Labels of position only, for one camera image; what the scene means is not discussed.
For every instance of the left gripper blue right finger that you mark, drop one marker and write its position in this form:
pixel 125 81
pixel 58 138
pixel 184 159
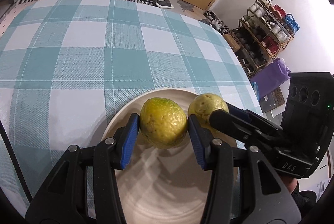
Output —
pixel 200 141

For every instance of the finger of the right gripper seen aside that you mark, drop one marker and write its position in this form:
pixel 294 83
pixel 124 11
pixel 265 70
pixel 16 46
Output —
pixel 246 115

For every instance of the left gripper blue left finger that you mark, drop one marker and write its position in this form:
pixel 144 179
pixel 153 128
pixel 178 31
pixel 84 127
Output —
pixel 127 140

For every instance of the green yellow guava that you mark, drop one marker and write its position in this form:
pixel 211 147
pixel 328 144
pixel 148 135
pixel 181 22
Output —
pixel 163 123

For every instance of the cream round plate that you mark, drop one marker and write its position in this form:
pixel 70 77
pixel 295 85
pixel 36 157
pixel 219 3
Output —
pixel 158 185

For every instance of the person's right hand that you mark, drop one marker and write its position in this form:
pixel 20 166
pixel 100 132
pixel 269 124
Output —
pixel 292 185

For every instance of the purple bag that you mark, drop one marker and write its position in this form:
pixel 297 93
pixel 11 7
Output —
pixel 271 77

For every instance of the wooden shoe rack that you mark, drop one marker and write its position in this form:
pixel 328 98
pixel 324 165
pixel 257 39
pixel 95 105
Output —
pixel 263 32

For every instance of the teal checkered tablecloth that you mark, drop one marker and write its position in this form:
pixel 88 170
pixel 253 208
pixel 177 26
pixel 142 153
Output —
pixel 68 66

